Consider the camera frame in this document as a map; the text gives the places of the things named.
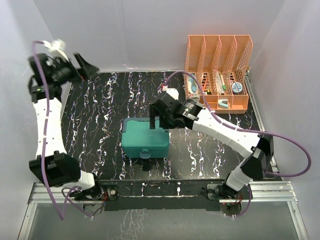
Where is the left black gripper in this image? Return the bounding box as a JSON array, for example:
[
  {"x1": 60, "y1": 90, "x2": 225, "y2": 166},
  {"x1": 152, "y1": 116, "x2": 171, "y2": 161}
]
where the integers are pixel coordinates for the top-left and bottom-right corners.
[{"x1": 52, "y1": 53, "x2": 101, "y2": 86}]

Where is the green medicine kit box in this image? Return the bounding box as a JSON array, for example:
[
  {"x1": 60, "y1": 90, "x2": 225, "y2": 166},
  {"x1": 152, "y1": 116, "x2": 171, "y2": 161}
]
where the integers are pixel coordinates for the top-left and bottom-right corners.
[{"x1": 121, "y1": 117, "x2": 170, "y2": 159}]

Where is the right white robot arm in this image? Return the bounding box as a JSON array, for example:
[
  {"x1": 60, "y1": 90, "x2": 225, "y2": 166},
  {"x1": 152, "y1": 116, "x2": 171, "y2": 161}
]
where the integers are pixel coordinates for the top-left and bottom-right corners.
[{"x1": 149, "y1": 92, "x2": 274, "y2": 199}]

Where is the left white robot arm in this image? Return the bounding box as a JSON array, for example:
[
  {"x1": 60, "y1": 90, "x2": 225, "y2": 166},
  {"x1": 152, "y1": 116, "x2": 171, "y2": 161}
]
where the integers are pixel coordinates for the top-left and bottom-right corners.
[{"x1": 28, "y1": 53, "x2": 104, "y2": 200}]

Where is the small white red box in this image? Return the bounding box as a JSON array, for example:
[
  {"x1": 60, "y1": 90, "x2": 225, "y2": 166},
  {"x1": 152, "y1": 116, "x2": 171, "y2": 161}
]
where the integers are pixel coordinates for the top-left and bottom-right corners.
[{"x1": 188, "y1": 93, "x2": 200, "y2": 102}]

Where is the blue brush blister pack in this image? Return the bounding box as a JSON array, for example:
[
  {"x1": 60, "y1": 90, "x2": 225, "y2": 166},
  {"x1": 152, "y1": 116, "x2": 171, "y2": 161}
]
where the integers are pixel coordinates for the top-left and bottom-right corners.
[{"x1": 187, "y1": 75, "x2": 199, "y2": 94}]

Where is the red pencil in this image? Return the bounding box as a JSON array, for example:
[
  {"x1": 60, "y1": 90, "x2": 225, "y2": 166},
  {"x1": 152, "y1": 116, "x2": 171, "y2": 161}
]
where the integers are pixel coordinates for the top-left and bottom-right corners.
[{"x1": 202, "y1": 75, "x2": 209, "y2": 92}]

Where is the teal white small box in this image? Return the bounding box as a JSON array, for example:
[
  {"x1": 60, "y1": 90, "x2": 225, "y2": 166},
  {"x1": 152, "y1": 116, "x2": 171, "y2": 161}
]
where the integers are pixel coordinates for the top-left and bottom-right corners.
[{"x1": 217, "y1": 99, "x2": 229, "y2": 109}]

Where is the white tube in organizer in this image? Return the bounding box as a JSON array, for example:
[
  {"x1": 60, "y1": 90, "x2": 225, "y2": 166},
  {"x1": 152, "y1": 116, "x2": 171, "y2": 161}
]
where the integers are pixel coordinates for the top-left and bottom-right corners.
[{"x1": 215, "y1": 71, "x2": 226, "y2": 95}]

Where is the orange file organizer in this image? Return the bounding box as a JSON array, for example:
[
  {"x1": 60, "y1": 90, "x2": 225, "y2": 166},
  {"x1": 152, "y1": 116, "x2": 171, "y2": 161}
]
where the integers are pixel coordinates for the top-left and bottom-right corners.
[{"x1": 183, "y1": 35, "x2": 253, "y2": 114}]

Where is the round blue white tin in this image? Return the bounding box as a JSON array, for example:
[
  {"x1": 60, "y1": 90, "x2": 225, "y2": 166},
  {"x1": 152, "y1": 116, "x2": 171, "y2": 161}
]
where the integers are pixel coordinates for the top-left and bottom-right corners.
[{"x1": 231, "y1": 81, "x2": 244, "y2": 95}]

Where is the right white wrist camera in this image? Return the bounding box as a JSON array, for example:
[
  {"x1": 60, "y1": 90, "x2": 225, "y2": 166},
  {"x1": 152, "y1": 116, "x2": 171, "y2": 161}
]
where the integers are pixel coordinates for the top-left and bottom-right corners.
[{"x1": 161, "y1": 85, "x2": 179, "y2": 100}]

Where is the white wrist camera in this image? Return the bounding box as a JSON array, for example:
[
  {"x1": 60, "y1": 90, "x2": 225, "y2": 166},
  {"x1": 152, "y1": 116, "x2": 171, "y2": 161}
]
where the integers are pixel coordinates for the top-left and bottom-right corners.
[
  {"x1": 161, "y1": 85, "x2": 179, "y2": 100},
  {"x1": 43, "y1": 39, "x2": 69, "y2": 61}
]

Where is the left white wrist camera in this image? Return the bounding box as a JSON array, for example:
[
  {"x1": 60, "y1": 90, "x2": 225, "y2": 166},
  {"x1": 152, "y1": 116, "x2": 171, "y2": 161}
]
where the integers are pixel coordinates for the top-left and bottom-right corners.
[{"x1": 43, "y1": 39, "x2": 69, "y2": 61}]

